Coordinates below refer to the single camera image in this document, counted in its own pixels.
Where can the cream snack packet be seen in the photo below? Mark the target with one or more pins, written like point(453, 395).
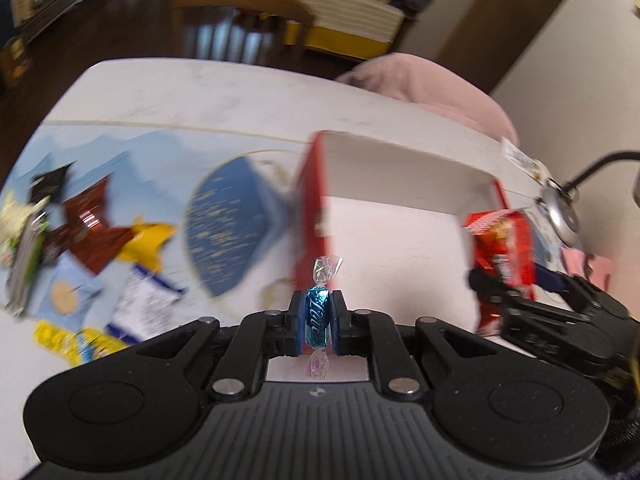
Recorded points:
point(17, 215)

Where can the silver desk lamp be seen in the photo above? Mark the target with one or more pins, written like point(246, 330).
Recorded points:
point(562, 210)

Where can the pink paper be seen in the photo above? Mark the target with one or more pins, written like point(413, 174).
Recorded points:
point(595, 270)

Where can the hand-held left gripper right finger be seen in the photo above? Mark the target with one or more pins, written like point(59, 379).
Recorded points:
point(338, 326)

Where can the wooden chair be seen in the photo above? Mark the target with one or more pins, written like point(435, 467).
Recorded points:
point(240, 5)

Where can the brown carton box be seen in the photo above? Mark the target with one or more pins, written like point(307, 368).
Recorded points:
point(12, 60)

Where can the black snack packet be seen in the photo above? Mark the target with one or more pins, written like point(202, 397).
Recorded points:
point(50, 182)

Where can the yellow printed snack packet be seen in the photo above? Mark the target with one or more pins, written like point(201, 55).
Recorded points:
point(75, 342)

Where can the white paper tag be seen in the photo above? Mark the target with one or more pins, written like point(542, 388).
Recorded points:
point(522, 157)

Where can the red cardboard box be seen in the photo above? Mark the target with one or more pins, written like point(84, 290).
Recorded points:
point(400, 240)

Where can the white and blue snack packet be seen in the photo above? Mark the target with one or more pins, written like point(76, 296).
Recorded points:
point(142, 305)

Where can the blue foil candy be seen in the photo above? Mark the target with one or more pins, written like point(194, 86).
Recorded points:
point(316, 317)

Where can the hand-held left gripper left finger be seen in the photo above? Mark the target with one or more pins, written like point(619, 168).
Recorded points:
point(298, 326)

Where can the yellow and white sofa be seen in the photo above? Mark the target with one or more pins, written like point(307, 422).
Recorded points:
point(345, 15)

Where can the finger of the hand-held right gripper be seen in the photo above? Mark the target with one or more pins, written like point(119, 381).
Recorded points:
point(495, 290)
point(552, 280)

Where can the green grey snack packet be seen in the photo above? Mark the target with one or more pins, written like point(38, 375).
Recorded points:
point(25, 265)

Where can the brown red foil snack packet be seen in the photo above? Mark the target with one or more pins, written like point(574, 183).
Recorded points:
point(92, 225)

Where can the pink cloth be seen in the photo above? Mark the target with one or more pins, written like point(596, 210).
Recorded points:
point(430, 85)

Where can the dark maroon snack packet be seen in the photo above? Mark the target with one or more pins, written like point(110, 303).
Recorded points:
point(57, 245)

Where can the light blue cookie packet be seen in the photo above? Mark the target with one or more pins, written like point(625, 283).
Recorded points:
point(72, 292)

